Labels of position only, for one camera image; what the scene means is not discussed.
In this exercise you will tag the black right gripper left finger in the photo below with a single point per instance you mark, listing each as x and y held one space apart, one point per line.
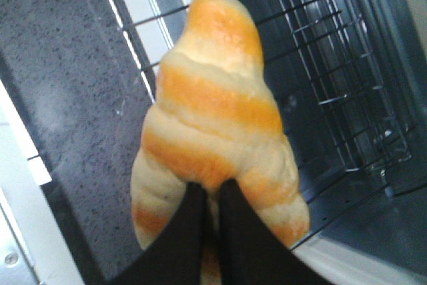
175 255

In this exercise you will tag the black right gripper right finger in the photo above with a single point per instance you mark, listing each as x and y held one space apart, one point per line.
249 252

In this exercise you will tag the croissant bread roll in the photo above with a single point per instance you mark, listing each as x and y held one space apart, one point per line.
214 118

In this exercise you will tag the white Toshiba toaster oven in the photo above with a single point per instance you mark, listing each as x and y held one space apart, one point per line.
364 226

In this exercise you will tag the metal wire oven rack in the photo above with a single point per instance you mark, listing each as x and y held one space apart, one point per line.
321 65

